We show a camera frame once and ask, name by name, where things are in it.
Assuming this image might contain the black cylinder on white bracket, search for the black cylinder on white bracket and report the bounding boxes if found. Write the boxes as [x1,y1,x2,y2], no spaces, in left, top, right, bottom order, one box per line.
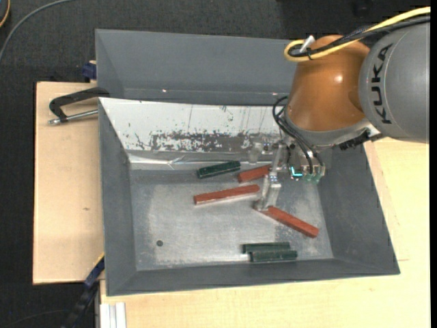
[337,126,382,151]

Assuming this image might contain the red-brown flat block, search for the red-brown flat block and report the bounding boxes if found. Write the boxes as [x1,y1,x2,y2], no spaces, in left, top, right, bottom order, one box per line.
[255,206,320,239]
[237,164,273,184]
[193,184,262,206]

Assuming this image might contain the grey metal bin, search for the grey metal bin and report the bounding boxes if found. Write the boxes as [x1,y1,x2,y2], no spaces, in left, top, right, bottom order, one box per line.
[94,28,401,297]

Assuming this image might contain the dark green flat block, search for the dark green flat block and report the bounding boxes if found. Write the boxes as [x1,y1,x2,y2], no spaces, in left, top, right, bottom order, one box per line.
[241,241,292,254]
[248,249,298,264]
[196,160,242,180]

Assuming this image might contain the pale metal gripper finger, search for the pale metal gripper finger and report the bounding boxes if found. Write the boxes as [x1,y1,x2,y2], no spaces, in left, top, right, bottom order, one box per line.
[250,141,276,165]
[253,172,283,213]

